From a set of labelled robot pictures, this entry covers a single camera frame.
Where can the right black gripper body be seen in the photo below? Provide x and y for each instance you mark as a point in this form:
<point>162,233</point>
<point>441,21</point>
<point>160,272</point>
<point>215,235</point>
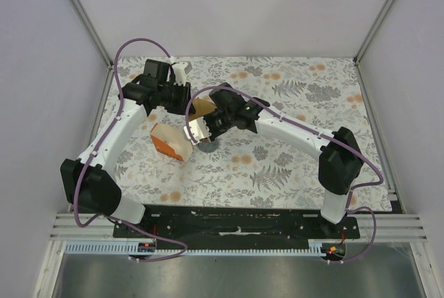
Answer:
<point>218,123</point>

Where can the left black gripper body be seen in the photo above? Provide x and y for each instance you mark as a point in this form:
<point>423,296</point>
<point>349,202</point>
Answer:
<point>180,98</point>

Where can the brown paper coffee filter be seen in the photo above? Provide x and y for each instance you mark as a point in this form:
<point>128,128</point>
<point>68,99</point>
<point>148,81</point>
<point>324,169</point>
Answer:
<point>200,107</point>

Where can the orange coffee filter box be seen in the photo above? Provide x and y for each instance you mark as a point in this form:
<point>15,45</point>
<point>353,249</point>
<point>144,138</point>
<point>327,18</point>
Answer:
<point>171,141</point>

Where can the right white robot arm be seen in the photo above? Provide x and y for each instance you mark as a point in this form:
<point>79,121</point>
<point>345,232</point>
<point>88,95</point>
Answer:
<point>337,152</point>

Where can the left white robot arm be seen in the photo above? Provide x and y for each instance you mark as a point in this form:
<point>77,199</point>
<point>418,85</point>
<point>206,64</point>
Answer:
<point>89,180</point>

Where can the floral patterned table mat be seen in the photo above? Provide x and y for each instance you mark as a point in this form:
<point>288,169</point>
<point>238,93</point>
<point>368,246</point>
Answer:
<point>247,170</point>

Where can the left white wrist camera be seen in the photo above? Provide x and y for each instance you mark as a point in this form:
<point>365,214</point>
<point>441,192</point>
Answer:
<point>180,69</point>

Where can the black mounting base plate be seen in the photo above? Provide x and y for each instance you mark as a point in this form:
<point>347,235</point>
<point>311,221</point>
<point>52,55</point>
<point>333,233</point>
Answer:
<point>242,227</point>

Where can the white slotted cable duct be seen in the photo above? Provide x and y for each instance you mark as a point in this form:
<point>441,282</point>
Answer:
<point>145,248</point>

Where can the left aluminium frame post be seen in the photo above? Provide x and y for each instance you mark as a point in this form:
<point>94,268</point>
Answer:
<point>81,13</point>

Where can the aluminium frame post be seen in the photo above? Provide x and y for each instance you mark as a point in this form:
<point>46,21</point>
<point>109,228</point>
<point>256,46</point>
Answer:
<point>373,30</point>
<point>81,13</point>

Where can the right aluminium frame post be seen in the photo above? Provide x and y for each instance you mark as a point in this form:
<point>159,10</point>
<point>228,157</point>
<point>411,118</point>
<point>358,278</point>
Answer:
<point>373,30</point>

